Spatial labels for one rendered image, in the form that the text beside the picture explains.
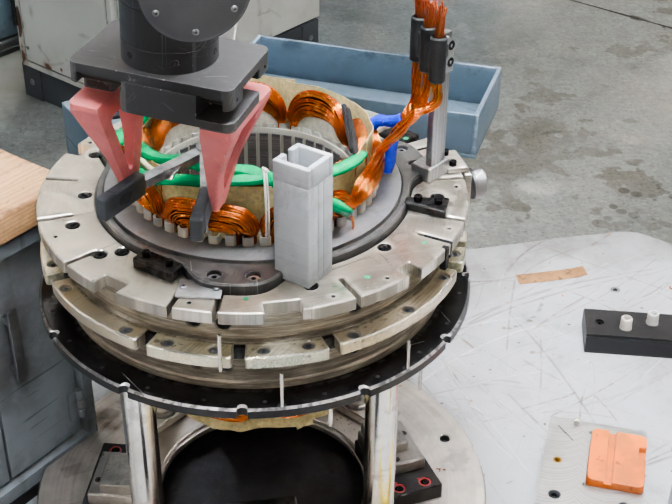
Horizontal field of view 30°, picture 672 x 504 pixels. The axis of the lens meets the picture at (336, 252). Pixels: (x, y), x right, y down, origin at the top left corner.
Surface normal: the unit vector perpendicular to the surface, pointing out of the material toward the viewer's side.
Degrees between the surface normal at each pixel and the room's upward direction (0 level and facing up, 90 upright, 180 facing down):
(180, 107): 91
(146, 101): 91
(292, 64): 90
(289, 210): 90
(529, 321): 0
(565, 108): 0
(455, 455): 0
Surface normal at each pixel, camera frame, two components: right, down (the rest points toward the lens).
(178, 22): 0.25, 0.56
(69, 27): -0.60, 0.43
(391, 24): 0.01, -0.84
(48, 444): 0.80, 0.33
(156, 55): -0.18, 0.55
